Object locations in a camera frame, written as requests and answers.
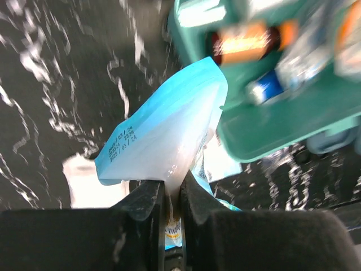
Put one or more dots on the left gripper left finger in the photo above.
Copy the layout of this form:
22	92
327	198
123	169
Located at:
127	236

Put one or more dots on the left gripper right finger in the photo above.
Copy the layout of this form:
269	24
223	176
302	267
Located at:
217	238

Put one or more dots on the brown bottle orange cap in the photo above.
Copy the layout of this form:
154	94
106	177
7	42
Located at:
241	43

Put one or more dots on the white gauze packet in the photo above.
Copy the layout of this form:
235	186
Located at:
85	189

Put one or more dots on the blue cotton swab bag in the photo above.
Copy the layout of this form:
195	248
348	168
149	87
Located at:
173	134

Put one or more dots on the beige bandage pack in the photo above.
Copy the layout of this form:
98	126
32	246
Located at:
347	45

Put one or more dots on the green medicine kit box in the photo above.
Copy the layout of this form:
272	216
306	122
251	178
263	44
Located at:
325	113

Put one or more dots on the clear bag blue items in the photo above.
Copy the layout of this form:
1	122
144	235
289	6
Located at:
309	54

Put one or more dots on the small white blue bottle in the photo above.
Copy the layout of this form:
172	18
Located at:
265	89

